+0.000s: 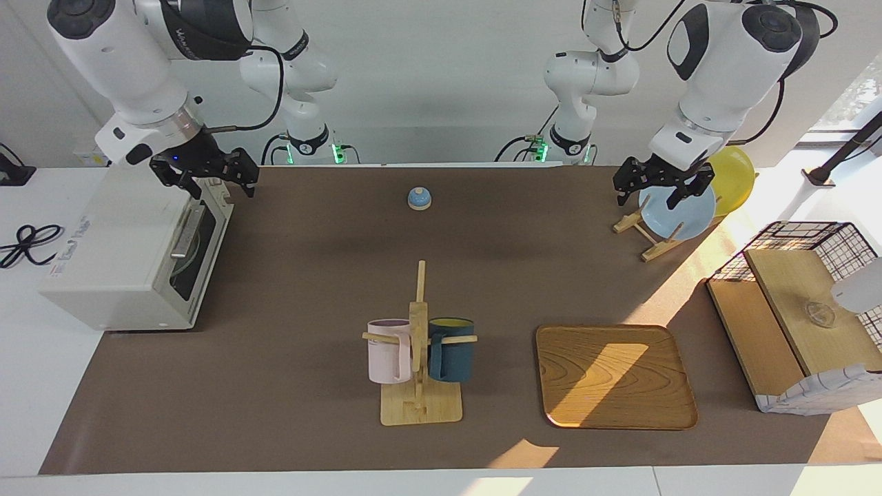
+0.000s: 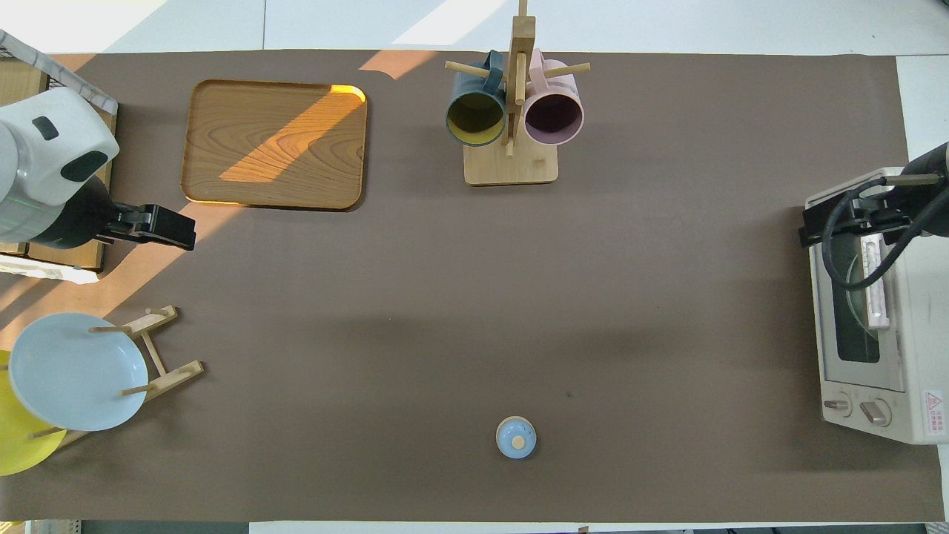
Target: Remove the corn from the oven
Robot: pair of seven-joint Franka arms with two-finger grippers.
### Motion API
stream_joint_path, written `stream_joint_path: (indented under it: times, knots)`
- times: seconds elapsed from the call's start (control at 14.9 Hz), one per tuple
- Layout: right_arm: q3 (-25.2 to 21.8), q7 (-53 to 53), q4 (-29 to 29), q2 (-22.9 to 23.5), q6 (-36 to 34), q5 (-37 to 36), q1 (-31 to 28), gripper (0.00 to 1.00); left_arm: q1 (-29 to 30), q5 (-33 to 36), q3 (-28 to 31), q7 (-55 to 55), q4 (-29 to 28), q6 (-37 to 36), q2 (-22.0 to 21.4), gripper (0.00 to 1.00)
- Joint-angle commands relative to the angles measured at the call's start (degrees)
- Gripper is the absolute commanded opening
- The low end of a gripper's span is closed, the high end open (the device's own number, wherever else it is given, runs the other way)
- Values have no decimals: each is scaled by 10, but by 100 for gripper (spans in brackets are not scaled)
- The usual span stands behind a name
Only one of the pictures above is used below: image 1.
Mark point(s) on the light blue plate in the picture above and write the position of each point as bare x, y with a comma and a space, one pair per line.
682, 220

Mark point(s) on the wooden serving tray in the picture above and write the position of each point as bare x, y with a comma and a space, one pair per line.
613, 379

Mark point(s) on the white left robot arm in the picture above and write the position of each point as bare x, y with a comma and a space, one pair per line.
723, 69

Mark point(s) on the black clamp mount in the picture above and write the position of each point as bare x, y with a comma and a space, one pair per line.
12, 172

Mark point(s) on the blue call bell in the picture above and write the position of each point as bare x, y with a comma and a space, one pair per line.
419, 199

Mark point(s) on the wooden lid board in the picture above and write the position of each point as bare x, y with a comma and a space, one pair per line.
751, 337
785, 289

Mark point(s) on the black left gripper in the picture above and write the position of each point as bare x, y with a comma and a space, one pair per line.
668, 176

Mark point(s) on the wooden mug tree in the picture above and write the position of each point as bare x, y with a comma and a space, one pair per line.
417, 406

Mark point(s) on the brown table mat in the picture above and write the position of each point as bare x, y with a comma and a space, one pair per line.
310, 427

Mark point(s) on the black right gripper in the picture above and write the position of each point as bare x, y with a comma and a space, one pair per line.
196, 155

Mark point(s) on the yellow plate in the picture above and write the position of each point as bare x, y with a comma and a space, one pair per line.
734, 179

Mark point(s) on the white power strip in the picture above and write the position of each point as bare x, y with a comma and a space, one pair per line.
89, 158

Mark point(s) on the pink mug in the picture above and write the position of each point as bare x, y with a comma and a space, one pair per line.
386, 358

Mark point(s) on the oven glass door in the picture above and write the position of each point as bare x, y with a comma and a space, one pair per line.
207, 262

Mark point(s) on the white cylindrical object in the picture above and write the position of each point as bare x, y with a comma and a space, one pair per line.
861, 286

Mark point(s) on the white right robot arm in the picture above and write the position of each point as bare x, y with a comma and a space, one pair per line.
117, 62

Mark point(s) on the white checked cloth liner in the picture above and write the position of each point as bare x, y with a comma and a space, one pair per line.
813, 396

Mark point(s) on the clear glass knob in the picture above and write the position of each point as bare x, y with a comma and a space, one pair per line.
820, 314

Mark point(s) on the white toaster oven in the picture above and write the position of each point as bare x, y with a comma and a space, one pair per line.
110, 248

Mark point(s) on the dark blue mug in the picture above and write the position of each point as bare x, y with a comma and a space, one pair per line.
455, 358

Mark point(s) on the wooden plate rack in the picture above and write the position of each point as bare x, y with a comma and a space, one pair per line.
661, 249

